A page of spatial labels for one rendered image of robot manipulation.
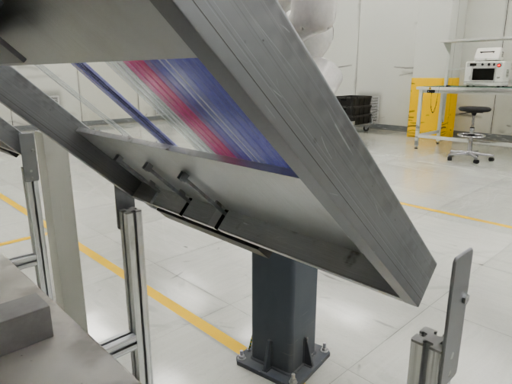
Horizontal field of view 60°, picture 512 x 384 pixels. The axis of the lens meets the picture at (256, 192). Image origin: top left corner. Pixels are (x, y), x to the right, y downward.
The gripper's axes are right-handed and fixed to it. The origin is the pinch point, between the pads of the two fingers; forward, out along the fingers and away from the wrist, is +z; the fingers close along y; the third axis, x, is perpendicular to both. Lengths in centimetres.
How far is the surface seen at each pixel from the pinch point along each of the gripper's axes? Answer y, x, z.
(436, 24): 247, -382, -474
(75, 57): -6.2, 41.5, 5.5
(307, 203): -26.3, 16.5, 5.4
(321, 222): -25.5, 11.1, 5.5
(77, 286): 57, -14, 35
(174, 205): 14.2, 3.6, 8.1
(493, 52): 139, -357, -391
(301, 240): -18.3, 3.7, 6.5
